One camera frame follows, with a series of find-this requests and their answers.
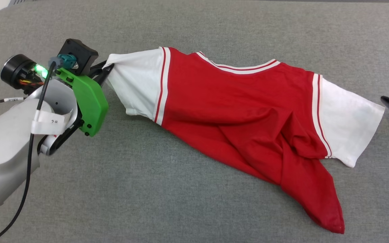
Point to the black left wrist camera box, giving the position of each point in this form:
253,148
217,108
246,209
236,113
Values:
79,55

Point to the black cylindrical motor housing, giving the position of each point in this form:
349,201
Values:
14,71

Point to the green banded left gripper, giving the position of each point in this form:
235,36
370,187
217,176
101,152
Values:
89,101

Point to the red white short-sleeved shirt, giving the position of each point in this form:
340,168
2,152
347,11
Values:
231,101

